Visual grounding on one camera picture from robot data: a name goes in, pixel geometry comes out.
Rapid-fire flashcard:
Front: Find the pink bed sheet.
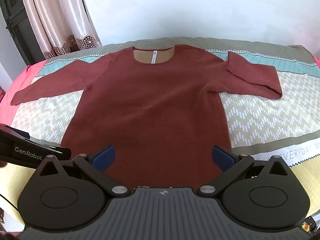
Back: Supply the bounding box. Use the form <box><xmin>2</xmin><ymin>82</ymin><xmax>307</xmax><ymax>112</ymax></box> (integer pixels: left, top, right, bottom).
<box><xmin>0</xmin><ymin>59</ymin><xmax>48</xmax><ymax>126</ymax></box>

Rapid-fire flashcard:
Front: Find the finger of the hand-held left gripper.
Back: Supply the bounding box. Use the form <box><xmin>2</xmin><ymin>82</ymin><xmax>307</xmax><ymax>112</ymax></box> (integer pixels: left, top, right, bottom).
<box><xmin>43</xmin><ymin>144</ymin><xmax>72</xmax><ymax>161</ymax></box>

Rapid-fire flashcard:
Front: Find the patterned bed blanket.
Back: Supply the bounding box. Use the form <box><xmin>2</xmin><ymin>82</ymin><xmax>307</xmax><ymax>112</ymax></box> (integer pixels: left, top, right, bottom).
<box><xmin>0</xmin><ymin>37</ymin><xmax>320</xmax><ymax>233</ymax></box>

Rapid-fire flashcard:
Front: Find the dark wooden door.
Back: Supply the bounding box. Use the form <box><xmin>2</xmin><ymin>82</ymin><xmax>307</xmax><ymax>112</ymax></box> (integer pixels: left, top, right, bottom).
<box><xmin>0</xmin><ymin>0</ymin><xmax>46</xmax><ymax>66</ymax></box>

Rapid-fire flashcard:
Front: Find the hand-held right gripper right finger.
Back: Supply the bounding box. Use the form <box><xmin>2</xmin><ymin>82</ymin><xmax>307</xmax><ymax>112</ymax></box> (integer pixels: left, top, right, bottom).
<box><xmin>197</xmin><ymin>145</ymin><xmax>290</xmax><ymax>198</ymax></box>

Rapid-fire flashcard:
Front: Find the pink satin curtain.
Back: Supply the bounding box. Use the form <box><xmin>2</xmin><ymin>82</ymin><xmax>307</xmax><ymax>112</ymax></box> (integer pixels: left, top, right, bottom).
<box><xmin>19</xmin><ymin>0</ymin><xmax>102</xmax><ymax>59</ymax></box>

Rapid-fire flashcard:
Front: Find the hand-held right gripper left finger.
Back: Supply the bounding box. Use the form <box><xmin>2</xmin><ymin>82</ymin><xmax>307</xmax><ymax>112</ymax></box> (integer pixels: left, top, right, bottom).
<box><xmin>37</xmin><ymin>145</ymin><xmax>131</xmax><ymax>197</ymax></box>

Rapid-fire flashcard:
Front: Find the sunflower print cloth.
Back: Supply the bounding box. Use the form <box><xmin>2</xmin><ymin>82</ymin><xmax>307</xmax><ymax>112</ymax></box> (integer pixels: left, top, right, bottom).
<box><xmin>301</xmin><ymin>214</ymin><xmax>320</xmax><ymax>236</ymax></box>

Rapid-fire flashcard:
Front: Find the maroon long-sleeved sweater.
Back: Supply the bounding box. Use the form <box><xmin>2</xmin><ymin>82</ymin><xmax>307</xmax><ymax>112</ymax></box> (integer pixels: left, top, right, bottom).
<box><xmin>10</xmin><ymin>44</ymin><xmax>283</xmax><ymax>189</ymax></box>

